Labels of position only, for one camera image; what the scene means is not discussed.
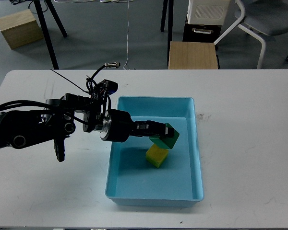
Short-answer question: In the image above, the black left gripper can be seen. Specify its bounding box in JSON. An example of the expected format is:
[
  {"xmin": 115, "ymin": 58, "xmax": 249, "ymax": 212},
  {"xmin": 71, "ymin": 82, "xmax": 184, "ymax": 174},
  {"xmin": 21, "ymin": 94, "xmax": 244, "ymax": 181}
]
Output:
[{"xmin": 100, "ymin": 109, "xmax": 174, "ymax": 142}]

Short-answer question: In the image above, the green wooden block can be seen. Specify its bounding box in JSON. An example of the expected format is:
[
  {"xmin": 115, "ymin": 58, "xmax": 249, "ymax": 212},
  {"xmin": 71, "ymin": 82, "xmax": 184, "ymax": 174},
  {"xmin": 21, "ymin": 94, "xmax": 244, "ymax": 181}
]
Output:
[{"xmin": 149, "ymin": 123, "xmax": 180, "ymax": 149}]

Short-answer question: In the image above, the yellow wooden block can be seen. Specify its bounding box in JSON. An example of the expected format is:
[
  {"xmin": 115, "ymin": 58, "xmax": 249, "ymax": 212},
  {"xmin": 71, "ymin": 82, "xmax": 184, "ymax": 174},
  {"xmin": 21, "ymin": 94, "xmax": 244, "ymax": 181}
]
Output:
[{"xmin": 145, "ymin": 144, "xmax": 169, "ymax": 168}]

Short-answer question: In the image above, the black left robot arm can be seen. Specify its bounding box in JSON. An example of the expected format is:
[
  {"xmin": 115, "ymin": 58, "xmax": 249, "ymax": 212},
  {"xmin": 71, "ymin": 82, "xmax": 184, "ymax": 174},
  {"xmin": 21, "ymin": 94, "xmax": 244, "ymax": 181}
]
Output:
[{"xmin": 0, "ymin": 76, "xmax": 179, "ymax": 162}]

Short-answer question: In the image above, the light blue plastic box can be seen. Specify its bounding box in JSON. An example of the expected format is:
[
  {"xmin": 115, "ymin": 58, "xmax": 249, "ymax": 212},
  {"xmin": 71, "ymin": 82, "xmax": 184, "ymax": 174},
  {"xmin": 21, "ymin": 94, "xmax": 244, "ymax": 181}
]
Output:
[{"xmin": 105, "ymin": 96, "xmax": 204, "ymax": 207}]

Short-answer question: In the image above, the wooden box far left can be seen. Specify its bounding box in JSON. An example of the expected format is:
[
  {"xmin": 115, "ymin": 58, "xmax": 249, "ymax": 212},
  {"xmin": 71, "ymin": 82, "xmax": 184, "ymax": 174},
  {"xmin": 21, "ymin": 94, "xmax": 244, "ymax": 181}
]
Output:
[{"xmin": 0, "ymin": 9, "xmax": 44, "ymax": 49}]

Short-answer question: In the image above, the black drawer cabinet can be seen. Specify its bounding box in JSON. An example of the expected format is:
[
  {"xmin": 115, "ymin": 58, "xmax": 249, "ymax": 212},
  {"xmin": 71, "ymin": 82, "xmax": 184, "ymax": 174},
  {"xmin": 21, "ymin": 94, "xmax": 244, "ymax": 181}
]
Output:
[{"xmin": 182, "ymin": 21, "xmax": 222, "ymax": 43}]

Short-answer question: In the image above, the white air purifier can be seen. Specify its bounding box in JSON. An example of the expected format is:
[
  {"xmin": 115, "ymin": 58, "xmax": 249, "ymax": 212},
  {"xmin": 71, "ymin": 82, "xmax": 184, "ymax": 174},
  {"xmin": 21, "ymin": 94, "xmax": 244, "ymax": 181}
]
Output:
[{"xmin": 187, "ymin": 0, "xmax": 230, "ymax": 26}]

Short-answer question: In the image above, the black stand legs centre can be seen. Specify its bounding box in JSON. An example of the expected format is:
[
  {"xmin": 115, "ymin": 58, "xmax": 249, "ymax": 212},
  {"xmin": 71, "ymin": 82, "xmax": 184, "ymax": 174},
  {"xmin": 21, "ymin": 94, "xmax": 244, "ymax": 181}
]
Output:
[{"xmin": 160, "ymin": 0, "xmax": 174, "ymax": 65}]

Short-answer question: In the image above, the grey white office chair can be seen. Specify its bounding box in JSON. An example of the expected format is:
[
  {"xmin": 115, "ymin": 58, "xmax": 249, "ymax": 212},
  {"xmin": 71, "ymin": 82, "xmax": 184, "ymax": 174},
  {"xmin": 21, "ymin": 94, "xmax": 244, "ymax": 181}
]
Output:
[{"xmin": 214, "ymin": 0, "xmax": 288, "ymax": 69}]

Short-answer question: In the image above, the black tripod legs left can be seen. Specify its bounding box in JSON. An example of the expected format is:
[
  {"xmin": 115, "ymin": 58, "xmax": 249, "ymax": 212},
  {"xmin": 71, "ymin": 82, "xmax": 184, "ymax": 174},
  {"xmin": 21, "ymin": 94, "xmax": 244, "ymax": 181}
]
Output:
[{"xmin": 33, "ymin": 0, "xmax": 68, "ymax": 70}]

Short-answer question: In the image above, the thin white hanging cable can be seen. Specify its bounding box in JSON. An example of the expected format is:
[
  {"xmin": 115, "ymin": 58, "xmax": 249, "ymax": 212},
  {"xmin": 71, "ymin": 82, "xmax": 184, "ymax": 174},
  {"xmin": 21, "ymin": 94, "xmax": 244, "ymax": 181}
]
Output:
[{"xmin": 123, "ymin": 0, "xmax": 131, "ymax": 70}]

